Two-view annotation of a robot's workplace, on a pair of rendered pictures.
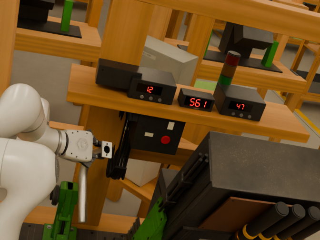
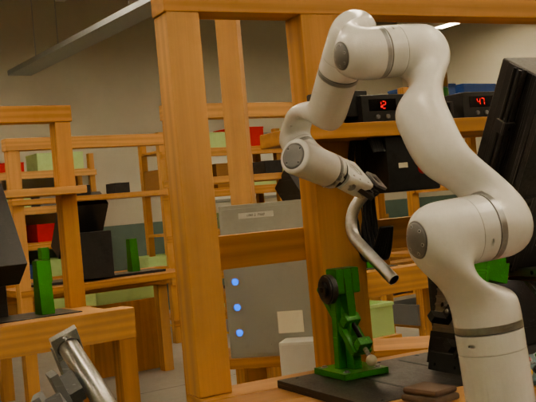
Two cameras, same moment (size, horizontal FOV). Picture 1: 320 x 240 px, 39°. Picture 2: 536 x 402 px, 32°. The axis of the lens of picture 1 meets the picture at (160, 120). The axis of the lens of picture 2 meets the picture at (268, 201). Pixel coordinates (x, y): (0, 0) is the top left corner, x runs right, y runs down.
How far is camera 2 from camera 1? 1.55 m
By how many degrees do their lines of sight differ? 29
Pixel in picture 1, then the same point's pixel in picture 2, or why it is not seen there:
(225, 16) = (416, 9)
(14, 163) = (414, 30)
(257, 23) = (449, 9)
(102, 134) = (338, 203)
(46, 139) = (329, 154)
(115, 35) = (315, 61)
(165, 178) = not seen: hidden behind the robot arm
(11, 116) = (369, 20)
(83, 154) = (363, 178)
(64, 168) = not seen: outside the picture
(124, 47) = not seen: hidden behind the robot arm
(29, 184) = (436, 44)
